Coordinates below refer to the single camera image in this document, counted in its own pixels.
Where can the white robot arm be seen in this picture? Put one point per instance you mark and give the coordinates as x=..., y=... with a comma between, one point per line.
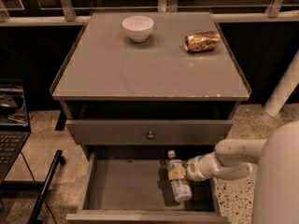
x=276, y=192

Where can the grey open middle drawer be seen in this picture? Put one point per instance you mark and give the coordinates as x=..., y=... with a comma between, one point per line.
x=129, y=185

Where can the white diagonal pole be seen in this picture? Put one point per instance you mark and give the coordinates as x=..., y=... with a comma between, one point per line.
x=285, y=87

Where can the black laptop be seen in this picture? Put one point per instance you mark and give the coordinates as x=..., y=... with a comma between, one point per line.
x=14, y=123

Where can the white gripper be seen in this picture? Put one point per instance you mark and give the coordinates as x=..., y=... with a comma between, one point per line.
x=192, y=169

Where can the black laptop stand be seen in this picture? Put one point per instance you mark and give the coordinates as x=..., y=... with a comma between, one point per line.
x=41, y=187

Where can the grey drawer cabinet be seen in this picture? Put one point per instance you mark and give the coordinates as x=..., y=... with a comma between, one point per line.
x=109, y=76

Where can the white ceramic bowl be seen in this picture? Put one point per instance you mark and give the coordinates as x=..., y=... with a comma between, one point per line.
x=138, y=28

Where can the metal window railing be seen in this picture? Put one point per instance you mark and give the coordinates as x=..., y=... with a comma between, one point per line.
x=61, y=12

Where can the gold crushed soda can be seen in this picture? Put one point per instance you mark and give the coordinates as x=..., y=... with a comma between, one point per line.
x=199, y=42

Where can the brass drawer knob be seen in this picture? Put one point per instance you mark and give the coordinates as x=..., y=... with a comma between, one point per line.
x=150, y=135

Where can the grey top drawer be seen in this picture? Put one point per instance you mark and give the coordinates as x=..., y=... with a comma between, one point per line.
x=134, y=132

